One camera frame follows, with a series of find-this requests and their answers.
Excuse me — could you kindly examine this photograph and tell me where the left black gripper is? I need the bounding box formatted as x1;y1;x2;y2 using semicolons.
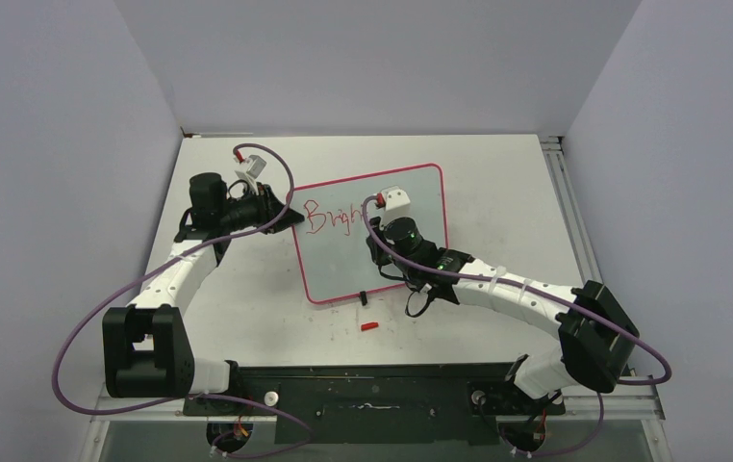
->
218;182;303;235

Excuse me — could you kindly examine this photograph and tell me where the pink framed whiteboard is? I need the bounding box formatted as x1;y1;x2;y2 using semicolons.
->
289;163;450;305

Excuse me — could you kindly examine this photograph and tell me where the red marker cap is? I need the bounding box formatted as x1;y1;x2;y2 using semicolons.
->
360;321;379;332

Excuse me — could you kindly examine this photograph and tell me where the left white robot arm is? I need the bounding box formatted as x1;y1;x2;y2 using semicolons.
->
102;172;304;415

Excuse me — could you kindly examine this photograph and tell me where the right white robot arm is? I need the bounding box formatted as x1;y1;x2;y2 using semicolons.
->
366;217;639;412

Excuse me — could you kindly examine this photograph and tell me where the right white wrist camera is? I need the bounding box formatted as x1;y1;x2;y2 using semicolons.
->
376;186;411;216

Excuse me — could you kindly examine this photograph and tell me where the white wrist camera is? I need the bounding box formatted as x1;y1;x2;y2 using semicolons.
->
235;155;267;191
376;186;411;216

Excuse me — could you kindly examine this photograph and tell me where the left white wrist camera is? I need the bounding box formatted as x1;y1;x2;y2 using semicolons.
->
235;155;267;191

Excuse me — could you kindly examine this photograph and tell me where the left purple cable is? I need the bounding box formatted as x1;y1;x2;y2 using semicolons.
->
52;141;314;460

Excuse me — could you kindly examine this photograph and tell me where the purple cable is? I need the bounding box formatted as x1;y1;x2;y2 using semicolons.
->
52;141;314;460
362;193;673;459

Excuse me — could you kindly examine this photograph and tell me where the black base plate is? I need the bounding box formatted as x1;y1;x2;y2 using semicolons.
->
181;362;566;448

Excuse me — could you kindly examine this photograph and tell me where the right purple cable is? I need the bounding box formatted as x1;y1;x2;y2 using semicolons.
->
362;193;673;459

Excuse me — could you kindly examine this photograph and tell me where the aluminium rail frame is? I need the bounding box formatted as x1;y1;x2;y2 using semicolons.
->
86;135;668;462

